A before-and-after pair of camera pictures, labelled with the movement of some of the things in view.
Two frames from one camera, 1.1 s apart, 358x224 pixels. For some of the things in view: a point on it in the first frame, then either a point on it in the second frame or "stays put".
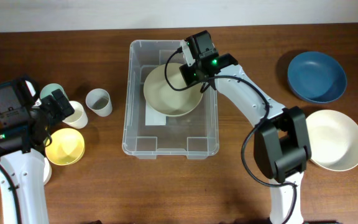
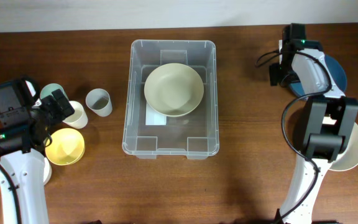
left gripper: x=58 y=114 stays put
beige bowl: x=165 y=99 stays put
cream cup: x=79 y=119 stays put
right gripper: x=188 y=78 to x=275 y=76
